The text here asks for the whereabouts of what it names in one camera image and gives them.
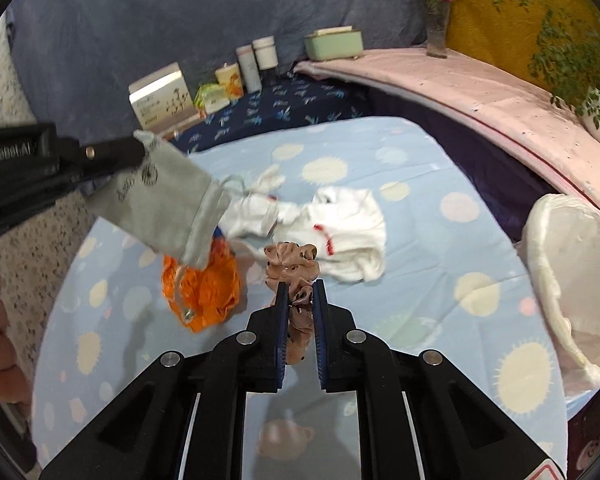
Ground white red-trimmed sock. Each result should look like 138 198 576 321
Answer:
272 186 387 283

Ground blue backdrop cloth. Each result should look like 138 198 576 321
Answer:
9 0 425 141

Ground orange plastic wrapper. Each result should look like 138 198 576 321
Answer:
161 228 242 333

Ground mint green tissue box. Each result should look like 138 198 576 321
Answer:
304 25 364 62

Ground glass vase pink flowers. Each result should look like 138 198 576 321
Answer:
418 0 454 58

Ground white bin with liner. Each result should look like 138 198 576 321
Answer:
518 194 600 396

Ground white booklet box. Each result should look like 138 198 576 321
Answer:
128 63 201 136

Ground grey drawstring pouch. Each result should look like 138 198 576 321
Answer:
86 130 230 269

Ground mustard yellow backdrop cloth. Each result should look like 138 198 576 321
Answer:
446 0 600 88

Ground yellow floral can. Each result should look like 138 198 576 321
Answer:
214 63 244 101

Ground brown scrunchie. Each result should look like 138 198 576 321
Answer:
263 242 320 365

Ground pink dotted cloth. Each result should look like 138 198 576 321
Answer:
294 48 600 210

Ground white cotton glove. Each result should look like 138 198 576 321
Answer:
219 165 301 240

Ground potted green plant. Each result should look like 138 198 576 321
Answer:
492 0 600 144

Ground light blue planet tablecloth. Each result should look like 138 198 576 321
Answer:
32 117 567 465

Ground white jar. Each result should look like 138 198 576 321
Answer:
251 36 278 72

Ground tall white bottle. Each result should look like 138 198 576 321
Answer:
236 44 262 94

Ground green tissue packet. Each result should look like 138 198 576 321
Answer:
194 84 230 116

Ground navy floral cloth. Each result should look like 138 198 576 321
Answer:
171 75 374 154

